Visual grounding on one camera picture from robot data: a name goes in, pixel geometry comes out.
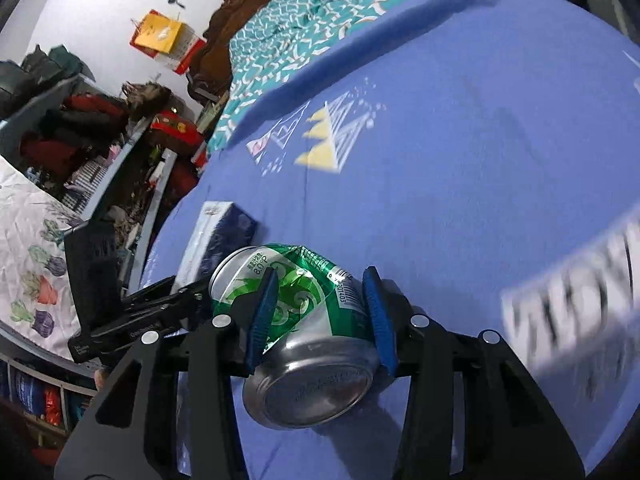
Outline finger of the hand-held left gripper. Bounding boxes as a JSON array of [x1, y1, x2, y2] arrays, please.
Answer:
[[120, 279, 209, 319], [165, 294, 214, 337]]

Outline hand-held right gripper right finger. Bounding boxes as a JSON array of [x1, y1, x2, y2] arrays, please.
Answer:
[[361, 265, 586, 480]]

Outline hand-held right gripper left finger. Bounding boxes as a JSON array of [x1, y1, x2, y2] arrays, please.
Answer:
[[52, 266, 281, 480]]

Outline dented green drink can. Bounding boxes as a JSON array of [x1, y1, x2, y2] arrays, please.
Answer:
[[207, 244, 383, 430]]

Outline grey and blue patterned carton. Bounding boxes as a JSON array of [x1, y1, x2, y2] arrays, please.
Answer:
[[175, 201, 259, 288]]

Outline white floral cloth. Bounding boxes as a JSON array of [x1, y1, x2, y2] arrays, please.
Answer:
[[0, 157, 84, 361]]

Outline grey storage shelf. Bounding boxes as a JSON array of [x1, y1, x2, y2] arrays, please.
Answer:
[[0, 72, 179, 281]]

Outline red gift box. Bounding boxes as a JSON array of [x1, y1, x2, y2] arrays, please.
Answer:
[[149, 111, 206, 166]]

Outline red folded clothes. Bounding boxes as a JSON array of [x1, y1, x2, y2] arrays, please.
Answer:
[[20, 92, 129, 181]]

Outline blue printed bedsheet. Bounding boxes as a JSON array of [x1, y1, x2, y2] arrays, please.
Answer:
[[140, 0, 640, 480]]

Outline brown furry garment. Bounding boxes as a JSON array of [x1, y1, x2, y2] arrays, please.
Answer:
[[121, 81, 173, 121]]

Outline dark green bags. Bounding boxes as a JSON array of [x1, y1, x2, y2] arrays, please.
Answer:
[[0, 44, 96, 117]]

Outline carved wooden headboard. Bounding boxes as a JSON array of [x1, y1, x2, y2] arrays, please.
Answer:
[[187, 0, 321, 107]]

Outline teal patterned quilt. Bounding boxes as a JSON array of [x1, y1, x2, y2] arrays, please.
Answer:
[[206, 0, 501, 154]]

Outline yellow and red wall calendar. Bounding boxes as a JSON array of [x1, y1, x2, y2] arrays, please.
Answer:
[[130, 9, 207, 76]]

